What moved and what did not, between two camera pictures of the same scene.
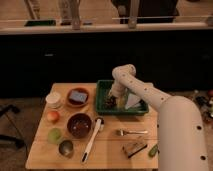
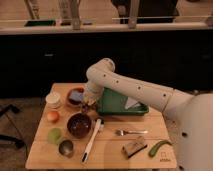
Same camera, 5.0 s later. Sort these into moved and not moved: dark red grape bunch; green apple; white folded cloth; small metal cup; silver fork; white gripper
Moved: dark red grape bunch; white gripper
Not moved: small metal cup; green apple; silver fork; white folded cloth
